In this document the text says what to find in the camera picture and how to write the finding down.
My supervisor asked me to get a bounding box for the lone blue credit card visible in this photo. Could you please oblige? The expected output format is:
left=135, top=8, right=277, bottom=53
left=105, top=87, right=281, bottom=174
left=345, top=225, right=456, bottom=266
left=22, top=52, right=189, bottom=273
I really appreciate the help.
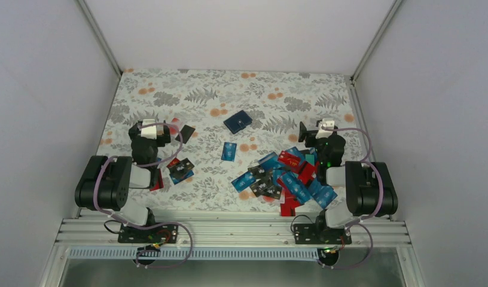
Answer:
left=221, top=142, right=237, bottom=161

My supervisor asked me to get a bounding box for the navy blue card holder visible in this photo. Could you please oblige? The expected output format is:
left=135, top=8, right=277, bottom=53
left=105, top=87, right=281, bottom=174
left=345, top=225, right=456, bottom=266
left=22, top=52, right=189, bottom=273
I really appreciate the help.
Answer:
left=223, top=110, right=252, bottom=135

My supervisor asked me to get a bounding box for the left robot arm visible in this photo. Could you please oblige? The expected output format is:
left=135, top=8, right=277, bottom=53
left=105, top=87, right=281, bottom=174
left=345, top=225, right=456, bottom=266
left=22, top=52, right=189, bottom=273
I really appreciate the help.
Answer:
left=74, top=120, right=179, bottom=230

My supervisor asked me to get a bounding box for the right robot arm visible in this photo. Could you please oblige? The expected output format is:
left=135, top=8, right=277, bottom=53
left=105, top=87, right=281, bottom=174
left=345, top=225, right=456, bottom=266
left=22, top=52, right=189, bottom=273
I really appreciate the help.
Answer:
left=298, top=119, right=398, bottom=228

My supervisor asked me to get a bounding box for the blue card pile left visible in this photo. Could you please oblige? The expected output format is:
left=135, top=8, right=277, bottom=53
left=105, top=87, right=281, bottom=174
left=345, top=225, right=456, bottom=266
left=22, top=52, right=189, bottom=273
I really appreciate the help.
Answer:
left=231, top=172, right=256, bottom=193

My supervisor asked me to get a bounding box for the blue card pile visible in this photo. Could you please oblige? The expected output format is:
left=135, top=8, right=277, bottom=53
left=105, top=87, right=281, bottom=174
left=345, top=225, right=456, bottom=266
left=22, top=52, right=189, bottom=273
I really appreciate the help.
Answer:
left=231, top=172, right=256, bottom=193
left=277, top=172, right=312, bottom=204
left=307, top=178, right=337, bottom=209

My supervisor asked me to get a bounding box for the black visa card pile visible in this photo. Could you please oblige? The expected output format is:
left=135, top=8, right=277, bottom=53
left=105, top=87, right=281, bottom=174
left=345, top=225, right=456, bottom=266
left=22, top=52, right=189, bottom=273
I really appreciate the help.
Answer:
left=250, top=179, right=282, bottom=200

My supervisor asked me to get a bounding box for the red VIP card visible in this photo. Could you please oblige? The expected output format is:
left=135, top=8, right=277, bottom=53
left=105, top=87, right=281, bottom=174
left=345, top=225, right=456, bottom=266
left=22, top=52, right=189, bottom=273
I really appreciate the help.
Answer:
left=278, top=151, right=305, bottom=173

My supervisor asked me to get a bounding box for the black card upper left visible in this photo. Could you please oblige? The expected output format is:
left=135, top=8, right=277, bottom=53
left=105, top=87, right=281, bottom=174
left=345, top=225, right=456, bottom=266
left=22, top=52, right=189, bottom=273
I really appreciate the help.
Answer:
left=175, top=125, right=196, bottom=144

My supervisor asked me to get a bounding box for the blue card under black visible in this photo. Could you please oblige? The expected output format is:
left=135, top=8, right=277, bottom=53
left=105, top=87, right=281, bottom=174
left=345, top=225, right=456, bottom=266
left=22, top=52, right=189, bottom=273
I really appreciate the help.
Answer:
left=170, top=170, right=194, bottom=185

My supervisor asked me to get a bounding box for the teal card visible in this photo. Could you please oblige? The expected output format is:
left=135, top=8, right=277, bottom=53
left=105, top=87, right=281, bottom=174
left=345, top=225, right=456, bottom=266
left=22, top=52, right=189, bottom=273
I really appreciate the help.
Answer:
left=304, top=154, right=316, bottom=166

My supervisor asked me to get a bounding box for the red card pile right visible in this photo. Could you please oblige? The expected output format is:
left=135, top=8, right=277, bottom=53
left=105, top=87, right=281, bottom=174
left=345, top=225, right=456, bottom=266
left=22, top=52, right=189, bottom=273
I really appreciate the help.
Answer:
left=297, top=161, right=316, bottom=187

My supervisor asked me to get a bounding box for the red card pile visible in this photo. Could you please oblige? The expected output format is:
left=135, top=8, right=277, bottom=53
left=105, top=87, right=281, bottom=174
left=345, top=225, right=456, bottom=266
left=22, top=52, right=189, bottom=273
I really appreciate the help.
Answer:
left=280, top=196, right=302, bottom=217
left=297, top=161, right=316, bottom=187

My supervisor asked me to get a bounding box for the black visa card left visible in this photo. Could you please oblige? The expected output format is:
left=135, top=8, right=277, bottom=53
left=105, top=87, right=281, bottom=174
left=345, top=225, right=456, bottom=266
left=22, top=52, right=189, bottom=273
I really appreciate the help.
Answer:
left=167, top=158, right=194, bottom=176

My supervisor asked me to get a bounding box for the blue card pile centre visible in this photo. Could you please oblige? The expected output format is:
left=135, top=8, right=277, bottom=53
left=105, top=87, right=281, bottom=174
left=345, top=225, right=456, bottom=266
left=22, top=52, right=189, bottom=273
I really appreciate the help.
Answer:
left=277, top=172, right=312, bottom=204

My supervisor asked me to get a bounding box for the red card pile bottom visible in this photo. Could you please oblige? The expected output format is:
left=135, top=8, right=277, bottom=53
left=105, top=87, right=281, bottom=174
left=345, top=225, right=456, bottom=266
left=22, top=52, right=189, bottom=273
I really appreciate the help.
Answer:
left=280, top=196, right=302, bottom=217

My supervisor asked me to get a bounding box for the red card left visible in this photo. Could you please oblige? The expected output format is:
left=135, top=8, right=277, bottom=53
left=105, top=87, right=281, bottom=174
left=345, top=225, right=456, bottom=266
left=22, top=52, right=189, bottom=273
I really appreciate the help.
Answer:
left=150, top=168, right=164, bottom=191

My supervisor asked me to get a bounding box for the blue card pile right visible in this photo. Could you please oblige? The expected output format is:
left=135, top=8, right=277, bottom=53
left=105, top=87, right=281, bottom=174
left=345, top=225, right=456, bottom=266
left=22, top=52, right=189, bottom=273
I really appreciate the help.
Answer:
left=307, top=178, right=337, bottom=209

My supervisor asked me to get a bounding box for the floral patterned table mat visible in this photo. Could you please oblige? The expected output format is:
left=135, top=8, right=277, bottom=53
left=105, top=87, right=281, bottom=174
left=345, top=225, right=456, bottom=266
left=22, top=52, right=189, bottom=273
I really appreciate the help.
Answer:
left=97, top=68, right=367, bottom=212

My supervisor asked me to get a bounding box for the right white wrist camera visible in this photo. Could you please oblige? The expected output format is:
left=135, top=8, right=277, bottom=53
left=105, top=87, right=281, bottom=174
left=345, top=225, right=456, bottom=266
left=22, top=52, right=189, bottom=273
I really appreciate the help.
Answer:
left=315, top=118, right=336, bottom=139

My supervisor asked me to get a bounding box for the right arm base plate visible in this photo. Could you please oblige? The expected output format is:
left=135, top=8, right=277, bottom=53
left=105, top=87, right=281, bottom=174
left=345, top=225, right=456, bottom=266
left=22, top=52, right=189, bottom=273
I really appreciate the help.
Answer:
left=292, top=224, right=352, bottom=245

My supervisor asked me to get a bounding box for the blue slotted cable duct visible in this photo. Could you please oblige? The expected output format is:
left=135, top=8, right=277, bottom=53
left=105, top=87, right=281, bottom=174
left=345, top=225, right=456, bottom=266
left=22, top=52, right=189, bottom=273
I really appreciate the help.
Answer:
left=68, top=246, right=319, bottom=261

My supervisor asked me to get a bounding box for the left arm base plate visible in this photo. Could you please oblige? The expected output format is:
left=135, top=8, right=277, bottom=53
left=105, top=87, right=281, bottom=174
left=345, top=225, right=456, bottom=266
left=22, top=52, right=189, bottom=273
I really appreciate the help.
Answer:
left=117, top=224, right=178, bottom=245

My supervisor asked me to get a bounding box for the aluminium rail frame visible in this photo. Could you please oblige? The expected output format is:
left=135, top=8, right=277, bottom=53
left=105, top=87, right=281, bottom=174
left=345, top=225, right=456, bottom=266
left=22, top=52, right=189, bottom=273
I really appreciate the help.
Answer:
left=55, top=209, right=411, bottom=248

